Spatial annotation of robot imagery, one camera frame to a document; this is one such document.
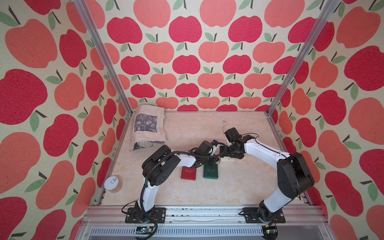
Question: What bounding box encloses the folded beige patterned cloth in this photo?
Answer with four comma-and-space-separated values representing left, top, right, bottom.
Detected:
130, 105, 167, 151

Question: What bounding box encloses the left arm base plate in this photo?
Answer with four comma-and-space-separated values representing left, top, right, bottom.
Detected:
125, 207, 167, 224

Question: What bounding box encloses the white round object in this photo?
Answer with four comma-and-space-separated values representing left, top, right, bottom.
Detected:
104, 176, 123, 194

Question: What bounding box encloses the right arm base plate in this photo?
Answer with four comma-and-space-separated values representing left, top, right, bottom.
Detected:
239, 207, 286, 225

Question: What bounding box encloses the cream lift-off box lid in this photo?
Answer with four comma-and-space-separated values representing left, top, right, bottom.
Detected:
220, 157, 236, 163

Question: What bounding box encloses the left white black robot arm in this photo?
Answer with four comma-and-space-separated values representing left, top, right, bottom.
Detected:
138, 141, 229, 214

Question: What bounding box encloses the right aluminium frame post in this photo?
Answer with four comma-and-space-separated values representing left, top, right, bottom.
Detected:
266, 0, 341, 119

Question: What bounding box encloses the aluminium frame post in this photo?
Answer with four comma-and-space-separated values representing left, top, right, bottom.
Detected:
73, 0, 133, 116
266, 0, 341, 119

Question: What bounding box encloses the left aluminium frame post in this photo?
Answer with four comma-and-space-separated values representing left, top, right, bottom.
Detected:
73, 0, 133, 116

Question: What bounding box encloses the red jewelry box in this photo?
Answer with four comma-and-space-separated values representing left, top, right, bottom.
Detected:
181, 167, 197, 181

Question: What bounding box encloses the green jewelry box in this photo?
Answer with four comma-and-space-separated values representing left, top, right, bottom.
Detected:
203, 164, 219, 180

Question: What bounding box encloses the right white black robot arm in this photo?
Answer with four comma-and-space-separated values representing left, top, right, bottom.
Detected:
225, 128, 315, 222

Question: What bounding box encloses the black corrugated cable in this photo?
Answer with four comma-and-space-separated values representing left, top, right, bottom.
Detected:
136, 142, 229, 240

